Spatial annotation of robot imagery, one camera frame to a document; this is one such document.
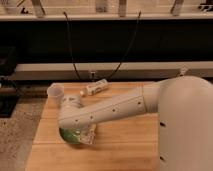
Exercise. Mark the clear gripper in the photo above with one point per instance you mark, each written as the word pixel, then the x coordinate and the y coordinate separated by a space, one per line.
pixel 87 134

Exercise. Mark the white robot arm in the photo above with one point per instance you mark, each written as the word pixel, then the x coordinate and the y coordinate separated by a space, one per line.
pixel 184 106

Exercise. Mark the green ceramic bowl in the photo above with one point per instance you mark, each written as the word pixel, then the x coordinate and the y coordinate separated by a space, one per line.
pixel 70 136

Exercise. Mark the white tube bottle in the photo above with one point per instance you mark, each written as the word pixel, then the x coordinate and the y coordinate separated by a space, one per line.
pixel 94 87

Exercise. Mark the clear plastic cup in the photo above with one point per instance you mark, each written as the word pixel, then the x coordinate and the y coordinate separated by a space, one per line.
pixel 55 94

